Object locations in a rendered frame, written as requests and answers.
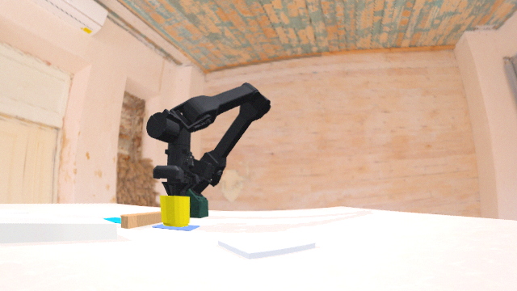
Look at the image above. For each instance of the tan wooden flat bar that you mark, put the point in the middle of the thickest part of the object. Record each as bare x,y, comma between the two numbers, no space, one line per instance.
129,221

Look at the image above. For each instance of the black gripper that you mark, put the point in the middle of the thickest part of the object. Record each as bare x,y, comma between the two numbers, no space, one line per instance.
178,182

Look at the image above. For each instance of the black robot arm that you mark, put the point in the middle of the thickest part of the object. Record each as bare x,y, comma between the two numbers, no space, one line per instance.
197,114

